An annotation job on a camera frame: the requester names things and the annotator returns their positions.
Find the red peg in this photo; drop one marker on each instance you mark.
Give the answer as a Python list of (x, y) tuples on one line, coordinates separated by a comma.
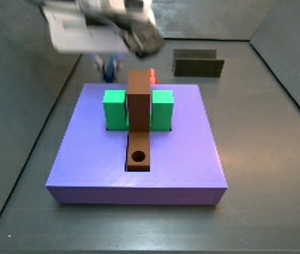
[(153, 76)]

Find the black angled fixture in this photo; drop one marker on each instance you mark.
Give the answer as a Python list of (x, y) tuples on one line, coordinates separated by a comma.
[(197, 63)]

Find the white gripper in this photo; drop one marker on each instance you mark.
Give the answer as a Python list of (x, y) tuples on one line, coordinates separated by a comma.
[(74, 37)]

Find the purple base block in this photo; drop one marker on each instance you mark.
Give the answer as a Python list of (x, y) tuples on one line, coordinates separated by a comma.
[(179, 171)]

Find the blue peg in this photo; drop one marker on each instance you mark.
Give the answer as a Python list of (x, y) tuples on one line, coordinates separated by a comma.
[(109, 73)]

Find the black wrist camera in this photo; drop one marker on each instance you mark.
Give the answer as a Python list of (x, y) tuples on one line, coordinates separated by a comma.
[(138, 34)]

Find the brown L-shaped bracket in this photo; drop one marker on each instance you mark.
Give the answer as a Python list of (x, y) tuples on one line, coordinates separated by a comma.
[(138, 109)]

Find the green upright block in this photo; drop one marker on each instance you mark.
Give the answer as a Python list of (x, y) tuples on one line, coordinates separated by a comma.
[(117, 115)]

